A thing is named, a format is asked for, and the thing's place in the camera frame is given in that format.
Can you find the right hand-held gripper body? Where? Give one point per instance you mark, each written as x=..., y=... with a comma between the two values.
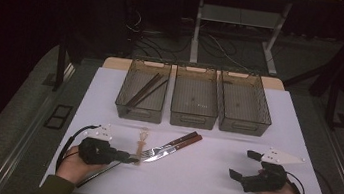
x=266, y=181

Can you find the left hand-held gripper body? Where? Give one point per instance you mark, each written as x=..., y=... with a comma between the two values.
x=97, y=152

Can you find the small tan spoon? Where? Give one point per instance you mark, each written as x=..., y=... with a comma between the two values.
x=141, y=146

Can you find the brown chopstick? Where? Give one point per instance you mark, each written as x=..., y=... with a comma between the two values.
x=99, y=175
x=144, y=88

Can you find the smoky translucent plastic bin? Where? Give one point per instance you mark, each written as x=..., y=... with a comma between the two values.
x=243, y=99
x=152, y=104
x=196, y=90

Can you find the black chopstick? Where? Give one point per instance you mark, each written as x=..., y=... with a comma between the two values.
x=148, y=89
x=156, y=88

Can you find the person's left hand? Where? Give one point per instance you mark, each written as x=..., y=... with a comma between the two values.
x=73, y=168

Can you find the black metal stand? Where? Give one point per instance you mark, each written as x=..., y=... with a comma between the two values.
x=60, y=68
x=331, y=104

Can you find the grey metal-legged desk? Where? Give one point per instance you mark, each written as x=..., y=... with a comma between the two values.
x=197, y=29

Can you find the black floor socket frame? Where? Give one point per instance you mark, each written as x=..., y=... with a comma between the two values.
x=58, y=116

